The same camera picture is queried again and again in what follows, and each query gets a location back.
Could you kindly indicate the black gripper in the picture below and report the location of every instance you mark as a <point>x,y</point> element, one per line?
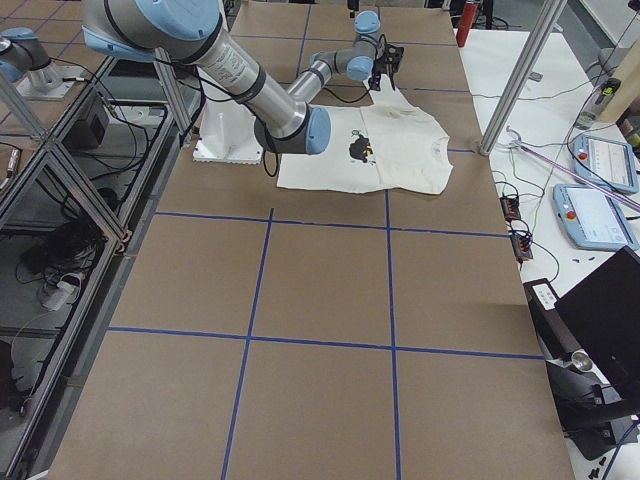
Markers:
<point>378,68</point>

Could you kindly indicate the cream long-sleeve cat shirt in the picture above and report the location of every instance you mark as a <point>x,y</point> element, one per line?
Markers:
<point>389,144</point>

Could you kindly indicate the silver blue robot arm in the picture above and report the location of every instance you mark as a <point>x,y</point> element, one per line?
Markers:
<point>357,62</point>
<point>192,33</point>

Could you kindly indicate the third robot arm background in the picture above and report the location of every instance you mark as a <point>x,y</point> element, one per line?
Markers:
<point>26,64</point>

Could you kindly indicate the red cylinder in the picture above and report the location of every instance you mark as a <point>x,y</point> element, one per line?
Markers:
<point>467,15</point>

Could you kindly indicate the clear water bottle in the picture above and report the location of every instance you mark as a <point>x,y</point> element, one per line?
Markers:
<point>596,103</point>

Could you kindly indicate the far blue teach pendant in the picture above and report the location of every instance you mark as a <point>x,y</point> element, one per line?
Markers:
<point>605,162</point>

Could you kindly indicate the blue teach pendant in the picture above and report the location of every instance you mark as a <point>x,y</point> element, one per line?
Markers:
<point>605,162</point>
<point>592,220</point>

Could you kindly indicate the near blue teach pendant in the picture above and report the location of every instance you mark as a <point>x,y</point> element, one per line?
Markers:
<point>592,220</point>

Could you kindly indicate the black laptop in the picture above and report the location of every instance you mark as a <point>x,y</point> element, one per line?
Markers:
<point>591,334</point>

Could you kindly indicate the white camera post base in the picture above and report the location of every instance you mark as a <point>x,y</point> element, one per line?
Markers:
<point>226,135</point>

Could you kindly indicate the aluminium frame post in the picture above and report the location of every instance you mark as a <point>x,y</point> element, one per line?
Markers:
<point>529,55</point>

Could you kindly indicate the black box under frame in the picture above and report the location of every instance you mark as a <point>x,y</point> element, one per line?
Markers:
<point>89,129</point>

